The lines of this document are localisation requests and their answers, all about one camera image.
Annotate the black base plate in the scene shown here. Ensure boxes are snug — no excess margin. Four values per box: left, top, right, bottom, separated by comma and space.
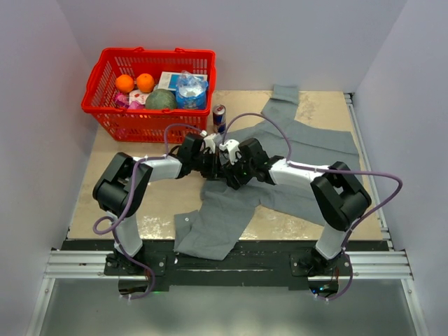
61, 239, 389, 291

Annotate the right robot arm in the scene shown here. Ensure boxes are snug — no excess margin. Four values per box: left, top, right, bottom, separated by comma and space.
218, 138, 372, 276

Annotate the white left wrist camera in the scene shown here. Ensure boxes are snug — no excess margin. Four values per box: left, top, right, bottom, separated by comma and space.
204, 133, 221, 154

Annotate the white blue carton box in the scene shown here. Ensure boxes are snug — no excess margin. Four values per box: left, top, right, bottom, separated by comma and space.
155, 71, 209, 93

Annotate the orange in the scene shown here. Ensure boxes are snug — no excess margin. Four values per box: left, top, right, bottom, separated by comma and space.
115, 74, 135, 94
136, 73, 155, 93

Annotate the Red Bull drink can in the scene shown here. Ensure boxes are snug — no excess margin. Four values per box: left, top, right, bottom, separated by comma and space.
212, 104, 226, 134

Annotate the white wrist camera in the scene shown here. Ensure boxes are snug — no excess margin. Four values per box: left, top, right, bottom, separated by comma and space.
219, 139, 239, 165
204, 133, 221, 154

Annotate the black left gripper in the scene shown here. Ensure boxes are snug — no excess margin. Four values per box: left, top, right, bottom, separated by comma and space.
191, 149, 225, 179

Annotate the pink snack packet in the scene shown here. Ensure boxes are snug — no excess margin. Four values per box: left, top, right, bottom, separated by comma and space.
114, 90, 149, 110

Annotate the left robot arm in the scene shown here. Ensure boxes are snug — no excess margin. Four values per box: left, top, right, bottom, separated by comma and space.
92, 131, 222, 277

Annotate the left orange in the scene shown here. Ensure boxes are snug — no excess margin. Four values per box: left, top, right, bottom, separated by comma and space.
115, 74, 135, 94

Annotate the red plastic shopping basket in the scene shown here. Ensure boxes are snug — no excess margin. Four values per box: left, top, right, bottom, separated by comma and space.
81, 47, 216, 143

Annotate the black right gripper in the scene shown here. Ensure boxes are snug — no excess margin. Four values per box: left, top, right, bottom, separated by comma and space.
221, 151, 256, 190

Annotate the blue snack bag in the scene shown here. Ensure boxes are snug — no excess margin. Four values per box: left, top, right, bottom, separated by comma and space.
175, 71, 209, 110

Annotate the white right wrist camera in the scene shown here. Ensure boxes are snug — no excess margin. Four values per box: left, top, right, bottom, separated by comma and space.
219, 139, 239, 165

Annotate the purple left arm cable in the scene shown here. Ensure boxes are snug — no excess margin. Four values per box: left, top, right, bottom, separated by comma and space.
92, 122, 207, 300

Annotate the aluminium frame rail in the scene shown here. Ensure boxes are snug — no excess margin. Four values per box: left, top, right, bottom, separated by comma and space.
26, 92, 430, 336

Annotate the grey button-up shirt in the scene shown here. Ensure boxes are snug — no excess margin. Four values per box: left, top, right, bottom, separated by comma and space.
174, 85, 361, 260

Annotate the right orange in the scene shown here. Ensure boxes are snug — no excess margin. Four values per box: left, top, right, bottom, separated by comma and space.
136, 73, 155, 93

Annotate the green melon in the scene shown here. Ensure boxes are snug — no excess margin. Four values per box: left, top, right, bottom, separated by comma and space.
145, 89, 177, 110

